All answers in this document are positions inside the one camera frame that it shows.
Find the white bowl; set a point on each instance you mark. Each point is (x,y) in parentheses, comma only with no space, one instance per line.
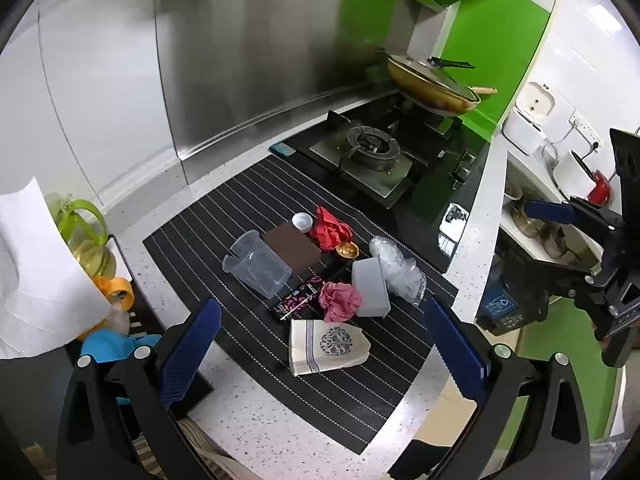
(512,197)

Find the white countertop appliance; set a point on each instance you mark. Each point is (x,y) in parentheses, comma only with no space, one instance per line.
(530,115)

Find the black gas stove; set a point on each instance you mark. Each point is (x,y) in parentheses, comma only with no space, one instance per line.
(425,195)

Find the blue container with label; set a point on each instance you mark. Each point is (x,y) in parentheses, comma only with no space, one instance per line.
(505,310)

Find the glass pan lid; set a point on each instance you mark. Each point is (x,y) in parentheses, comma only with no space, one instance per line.
(425,77)

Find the crumpled clear plastic wrap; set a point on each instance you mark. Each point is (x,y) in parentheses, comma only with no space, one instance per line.
(400,270)

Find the clear plastic measuring cup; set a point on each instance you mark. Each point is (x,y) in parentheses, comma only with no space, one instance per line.
(257,270)

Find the white patterned paper pouch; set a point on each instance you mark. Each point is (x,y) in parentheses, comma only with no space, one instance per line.
(325,347)

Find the stainless steel backsplash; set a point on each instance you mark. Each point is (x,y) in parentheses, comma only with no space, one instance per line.
(250,60)

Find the brown sponge block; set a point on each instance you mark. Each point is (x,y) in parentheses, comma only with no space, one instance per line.
(292,250)

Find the white wall socket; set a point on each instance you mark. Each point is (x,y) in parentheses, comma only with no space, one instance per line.
(586,130)

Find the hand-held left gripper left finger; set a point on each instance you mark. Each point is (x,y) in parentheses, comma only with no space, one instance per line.
(192,350)

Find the white plastic box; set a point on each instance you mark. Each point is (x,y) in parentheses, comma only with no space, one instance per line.
(370,287)

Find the black floral print can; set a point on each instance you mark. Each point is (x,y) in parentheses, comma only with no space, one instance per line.
(295,302)

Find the small teal sponge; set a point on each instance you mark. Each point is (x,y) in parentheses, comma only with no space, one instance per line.
(282,149)

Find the black stove knob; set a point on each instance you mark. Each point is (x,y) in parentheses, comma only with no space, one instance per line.
(467,157)
(460,174)

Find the white paper towel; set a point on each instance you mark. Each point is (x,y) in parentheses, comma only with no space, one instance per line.
(35,270)

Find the orange lidded cup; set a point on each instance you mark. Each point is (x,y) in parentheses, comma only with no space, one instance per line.
(117,290)

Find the red crumpled cloth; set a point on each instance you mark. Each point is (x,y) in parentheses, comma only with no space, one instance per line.
(327,230)

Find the gold small bowl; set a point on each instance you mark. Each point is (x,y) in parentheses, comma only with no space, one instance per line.
(346,250)

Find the white electric kettle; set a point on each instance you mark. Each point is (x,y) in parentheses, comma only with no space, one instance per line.
(572,172)

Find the red glossy container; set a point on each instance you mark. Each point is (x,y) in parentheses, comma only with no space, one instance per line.
(600,190)

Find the green lidded jug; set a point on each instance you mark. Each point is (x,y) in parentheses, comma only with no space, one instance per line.
(82,225)

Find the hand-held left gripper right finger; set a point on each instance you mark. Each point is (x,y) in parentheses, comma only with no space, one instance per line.
(455,355)

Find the black striped mat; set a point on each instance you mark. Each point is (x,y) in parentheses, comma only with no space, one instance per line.
(350,390)

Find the pink cloth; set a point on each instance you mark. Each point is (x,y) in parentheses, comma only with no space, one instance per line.
(340,301)

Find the white small cup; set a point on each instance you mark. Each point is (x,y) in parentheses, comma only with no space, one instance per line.
(302,221)

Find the golden wok pan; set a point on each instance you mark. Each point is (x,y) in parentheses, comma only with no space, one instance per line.
(450,103)

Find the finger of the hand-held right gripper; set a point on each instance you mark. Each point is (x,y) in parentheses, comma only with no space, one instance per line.
(550,272)
(550,211)

